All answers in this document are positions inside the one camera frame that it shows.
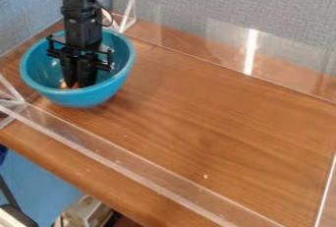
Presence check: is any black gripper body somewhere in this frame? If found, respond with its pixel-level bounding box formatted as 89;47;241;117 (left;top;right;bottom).
45;6;114;72

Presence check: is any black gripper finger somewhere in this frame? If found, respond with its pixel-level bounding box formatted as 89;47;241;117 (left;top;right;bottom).
77;58;97;87
60;57;77;86

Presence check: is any brown and white mushroom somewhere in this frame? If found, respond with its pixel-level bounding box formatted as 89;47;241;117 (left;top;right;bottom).
58;81;80;89

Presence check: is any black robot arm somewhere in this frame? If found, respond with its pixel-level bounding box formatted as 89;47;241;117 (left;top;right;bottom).
45;0;114;87

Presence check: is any blue bowl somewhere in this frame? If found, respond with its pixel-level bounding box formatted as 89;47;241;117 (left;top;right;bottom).
20;29;136;108

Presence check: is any clear acrylic front barrier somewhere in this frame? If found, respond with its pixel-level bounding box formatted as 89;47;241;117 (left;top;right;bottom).
0;74;284;227

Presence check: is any clear acrylic barrier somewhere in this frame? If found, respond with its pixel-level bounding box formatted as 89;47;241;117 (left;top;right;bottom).
0;74;284;227
124;9;336;104

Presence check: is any clear acrylic back barrier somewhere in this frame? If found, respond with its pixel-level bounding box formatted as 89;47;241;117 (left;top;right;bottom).
124;9;336;104

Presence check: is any white object under table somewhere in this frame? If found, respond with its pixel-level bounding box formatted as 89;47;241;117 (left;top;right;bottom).
52;194;114;227

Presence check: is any black stand leg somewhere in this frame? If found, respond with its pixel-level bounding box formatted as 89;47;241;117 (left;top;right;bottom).
0;175;38;227

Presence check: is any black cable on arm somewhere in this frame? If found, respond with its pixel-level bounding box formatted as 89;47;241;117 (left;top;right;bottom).
94;3;116;28

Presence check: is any clear acrylic corner bracket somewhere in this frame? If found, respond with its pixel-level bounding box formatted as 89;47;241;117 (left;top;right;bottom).
102;0;136;33

